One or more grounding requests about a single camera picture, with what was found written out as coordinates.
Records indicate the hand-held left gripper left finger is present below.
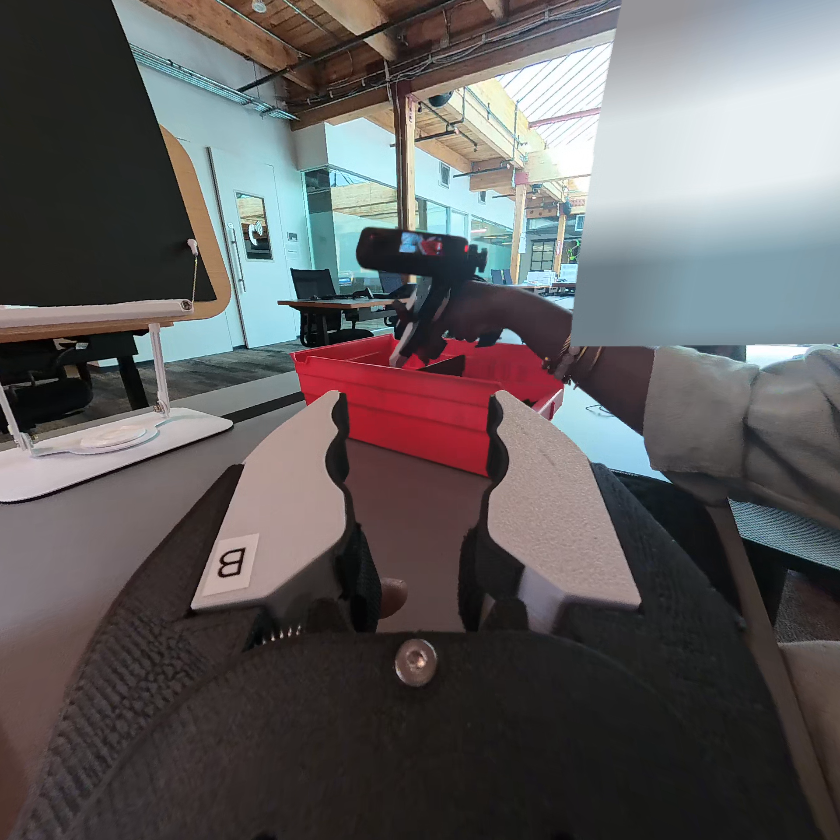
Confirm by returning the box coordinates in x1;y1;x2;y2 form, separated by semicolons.
190;390;382;634

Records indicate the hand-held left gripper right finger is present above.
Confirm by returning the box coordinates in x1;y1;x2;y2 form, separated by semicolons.
459;390;643;634

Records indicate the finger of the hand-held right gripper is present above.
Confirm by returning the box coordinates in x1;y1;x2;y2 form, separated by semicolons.
388;320;422;368

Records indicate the red plastic bin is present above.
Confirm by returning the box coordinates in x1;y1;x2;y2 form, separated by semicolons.
290;333;565;476

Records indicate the person's right forearm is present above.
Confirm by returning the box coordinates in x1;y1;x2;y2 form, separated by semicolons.
561;308;840;526

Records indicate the person's right hand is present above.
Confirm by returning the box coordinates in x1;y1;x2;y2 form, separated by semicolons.
440;279;572;368

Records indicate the long wood-edged desk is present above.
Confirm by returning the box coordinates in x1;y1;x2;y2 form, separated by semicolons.
277;294;411;312

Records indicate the black office chair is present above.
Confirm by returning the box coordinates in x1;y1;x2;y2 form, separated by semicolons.
0;341;93;431
290;268;371;347

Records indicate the white door with window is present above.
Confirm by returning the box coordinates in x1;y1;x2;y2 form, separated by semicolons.
210;147;293;349

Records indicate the white stand with clear legs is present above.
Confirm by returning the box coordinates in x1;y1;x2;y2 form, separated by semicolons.
0;239;234;504

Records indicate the gold bracelet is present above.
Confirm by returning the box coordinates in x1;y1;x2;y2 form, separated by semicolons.
541;336;603;388

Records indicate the black panel with wooden frame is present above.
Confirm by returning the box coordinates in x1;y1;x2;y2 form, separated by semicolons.
0;0;232;322

